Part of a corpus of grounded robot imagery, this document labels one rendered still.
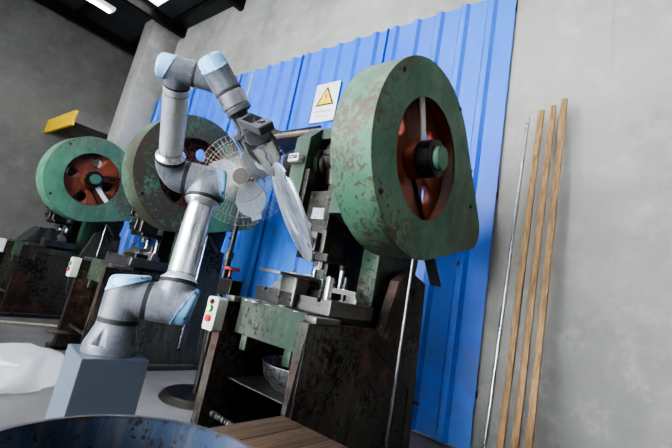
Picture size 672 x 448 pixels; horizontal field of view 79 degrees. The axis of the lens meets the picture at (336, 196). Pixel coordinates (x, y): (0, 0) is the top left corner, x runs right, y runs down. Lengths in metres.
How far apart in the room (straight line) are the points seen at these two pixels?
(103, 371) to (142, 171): 1.68
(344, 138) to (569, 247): 1.61
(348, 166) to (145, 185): 1.70
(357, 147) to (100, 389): 1.03
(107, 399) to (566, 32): 3.08
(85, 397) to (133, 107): 5.80
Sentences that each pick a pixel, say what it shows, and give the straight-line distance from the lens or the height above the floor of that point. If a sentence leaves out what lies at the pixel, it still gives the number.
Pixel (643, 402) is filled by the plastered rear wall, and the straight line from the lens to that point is 2.58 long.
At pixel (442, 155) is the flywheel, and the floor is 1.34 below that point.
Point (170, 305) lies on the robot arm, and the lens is 1.35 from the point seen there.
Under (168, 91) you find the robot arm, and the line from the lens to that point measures 1.32.
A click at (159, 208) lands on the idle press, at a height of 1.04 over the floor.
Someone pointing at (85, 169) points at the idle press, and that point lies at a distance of 4.61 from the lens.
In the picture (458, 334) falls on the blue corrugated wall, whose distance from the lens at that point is 2.73.
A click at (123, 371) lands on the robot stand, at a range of 1.39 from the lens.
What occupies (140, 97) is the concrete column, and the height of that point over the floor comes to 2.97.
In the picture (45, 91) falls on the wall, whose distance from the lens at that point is 8.28.
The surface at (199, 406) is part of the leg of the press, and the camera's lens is 1.93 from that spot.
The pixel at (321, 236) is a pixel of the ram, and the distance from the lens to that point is 1.80.
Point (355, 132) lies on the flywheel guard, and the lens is 1.42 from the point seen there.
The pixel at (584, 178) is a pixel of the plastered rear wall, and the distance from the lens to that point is 2.74.
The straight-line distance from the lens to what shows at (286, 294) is 1.75.
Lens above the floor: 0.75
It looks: 13 degrees up
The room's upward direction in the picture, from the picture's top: 11 degrees clockwise
